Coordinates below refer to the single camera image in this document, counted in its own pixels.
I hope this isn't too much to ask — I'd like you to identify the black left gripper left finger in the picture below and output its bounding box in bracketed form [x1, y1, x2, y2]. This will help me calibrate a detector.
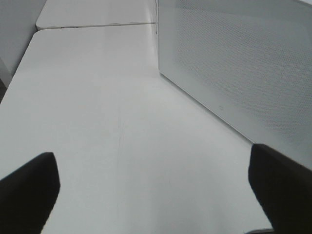
[0, 152, 60, 234]

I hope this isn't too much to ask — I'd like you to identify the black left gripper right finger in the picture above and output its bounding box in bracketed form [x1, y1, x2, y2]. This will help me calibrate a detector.
[248, 144, 312, 234]

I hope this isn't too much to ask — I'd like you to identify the white microwave door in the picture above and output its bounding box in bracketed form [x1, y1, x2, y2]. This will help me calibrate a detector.
[158, 0, 312, 168]

